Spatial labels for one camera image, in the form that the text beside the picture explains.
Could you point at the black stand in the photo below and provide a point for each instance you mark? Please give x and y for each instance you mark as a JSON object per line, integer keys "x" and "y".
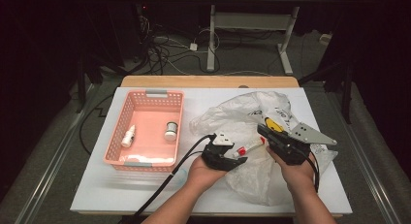
{"x": 81, "y": 85}
{"x": 347, "y": 94}

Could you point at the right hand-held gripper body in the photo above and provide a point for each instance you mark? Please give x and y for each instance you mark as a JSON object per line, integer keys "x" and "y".
{"x": 290, "y": 149}

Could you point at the person's left hand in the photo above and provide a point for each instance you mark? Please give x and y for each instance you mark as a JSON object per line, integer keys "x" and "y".
{"x": 200, "y": 174}

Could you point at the small white dropper bottle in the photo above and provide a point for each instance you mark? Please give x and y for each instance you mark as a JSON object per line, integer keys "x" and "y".
{"x": 128, "y": 138}

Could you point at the white power adapter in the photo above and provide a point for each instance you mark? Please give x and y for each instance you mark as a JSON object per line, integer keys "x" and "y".
{"x": 193, "y": 47}

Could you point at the white box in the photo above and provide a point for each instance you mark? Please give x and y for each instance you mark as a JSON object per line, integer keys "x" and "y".
{"x": 325, "y": 38}

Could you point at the white-legged desk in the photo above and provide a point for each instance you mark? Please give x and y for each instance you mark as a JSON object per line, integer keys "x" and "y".
{"x": 211, "y": 39}

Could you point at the metal floor rail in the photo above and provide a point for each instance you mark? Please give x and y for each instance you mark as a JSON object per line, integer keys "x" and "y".
{"x": 368, "y": 172}
{"x": 55, "y": 166}

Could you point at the white jar with green label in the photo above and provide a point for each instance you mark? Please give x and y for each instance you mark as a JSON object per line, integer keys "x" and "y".
{"x": 170, "y": 133}

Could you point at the white board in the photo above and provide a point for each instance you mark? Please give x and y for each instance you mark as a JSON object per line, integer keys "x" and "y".
{"x": 200, "y": 98}

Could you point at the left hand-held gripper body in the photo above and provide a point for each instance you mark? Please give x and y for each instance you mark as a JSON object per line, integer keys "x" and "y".
{"x": 214, "y": 156}

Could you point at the red and white toothpaste tube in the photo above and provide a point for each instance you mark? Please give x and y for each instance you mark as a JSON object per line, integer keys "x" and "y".
{"x": 247, "y": 148}

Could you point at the white smiley plastic bag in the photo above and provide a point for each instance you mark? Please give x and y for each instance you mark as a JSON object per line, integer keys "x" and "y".
{"x": 239, "y": 114}

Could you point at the person's right hand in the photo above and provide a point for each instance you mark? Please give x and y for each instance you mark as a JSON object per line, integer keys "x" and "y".
{"x": 297, "y": 177}

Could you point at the pink perforated plastic basket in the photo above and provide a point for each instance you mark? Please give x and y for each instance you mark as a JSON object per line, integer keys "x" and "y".
{"x": 151, "y": 120}

